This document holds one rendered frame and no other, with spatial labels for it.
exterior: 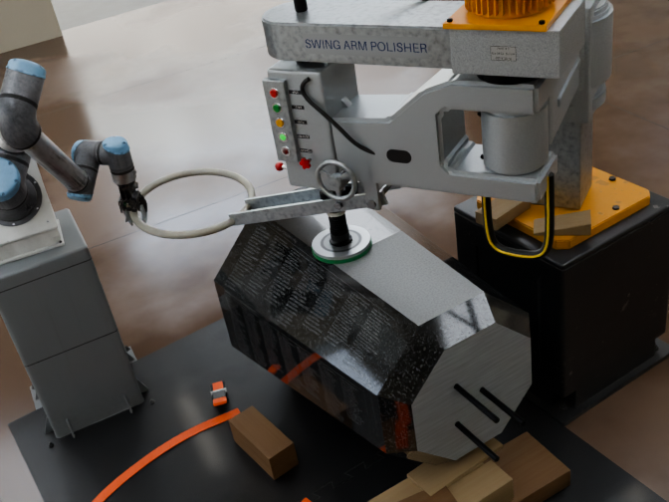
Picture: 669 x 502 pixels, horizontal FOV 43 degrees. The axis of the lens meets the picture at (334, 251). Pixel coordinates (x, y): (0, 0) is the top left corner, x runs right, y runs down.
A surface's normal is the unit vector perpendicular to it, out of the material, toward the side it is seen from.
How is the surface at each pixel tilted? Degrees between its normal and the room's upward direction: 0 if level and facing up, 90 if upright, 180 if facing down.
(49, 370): 90
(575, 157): 90
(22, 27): 90
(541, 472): 0
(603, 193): 0
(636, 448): 0
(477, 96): 90
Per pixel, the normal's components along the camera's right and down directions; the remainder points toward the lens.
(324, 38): -0.47, 0.54
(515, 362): 0.51, 0.40
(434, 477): -0.15, -0.83
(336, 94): 0.87, 0.14
